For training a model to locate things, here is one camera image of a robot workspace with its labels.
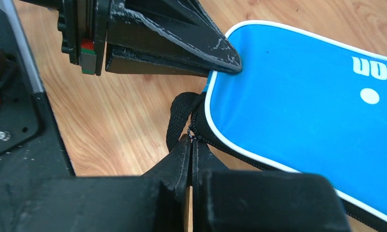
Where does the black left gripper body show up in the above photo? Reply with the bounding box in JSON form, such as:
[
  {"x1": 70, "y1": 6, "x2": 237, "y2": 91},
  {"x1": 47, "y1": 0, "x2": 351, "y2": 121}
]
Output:
[{"x1": 57, "y1": 0, "x2": 242, "y2": 77}]

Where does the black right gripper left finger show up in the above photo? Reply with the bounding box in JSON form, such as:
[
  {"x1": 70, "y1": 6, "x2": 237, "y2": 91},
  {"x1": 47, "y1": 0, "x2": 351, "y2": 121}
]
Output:
[{"x1": 142, "y1": 134, "x2": 192, "y2": 232}]

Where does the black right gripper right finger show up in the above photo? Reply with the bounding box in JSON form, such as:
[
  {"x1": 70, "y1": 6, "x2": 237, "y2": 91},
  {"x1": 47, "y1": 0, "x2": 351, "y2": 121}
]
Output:
[{"x1": 192, "y1": 139, "x2": 229, "y2": 232}]

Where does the blue racket bag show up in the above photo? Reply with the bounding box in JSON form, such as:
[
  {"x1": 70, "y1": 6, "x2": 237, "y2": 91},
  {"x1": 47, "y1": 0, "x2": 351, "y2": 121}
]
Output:
[{"x1": 166, "y1": 20, "x2": 387, "y2": 232}]

